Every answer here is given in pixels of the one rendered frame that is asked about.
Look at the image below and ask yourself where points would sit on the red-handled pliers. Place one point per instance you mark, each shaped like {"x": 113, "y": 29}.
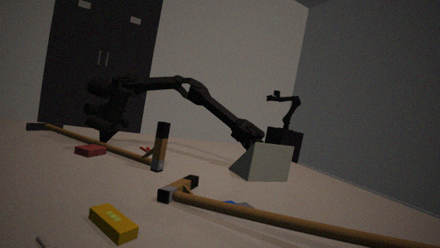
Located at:
{"x": 146, "y": 150}

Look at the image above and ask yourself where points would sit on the yellow rectangular block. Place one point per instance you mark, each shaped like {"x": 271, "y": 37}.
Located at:
{"x": 113, "y": 223}

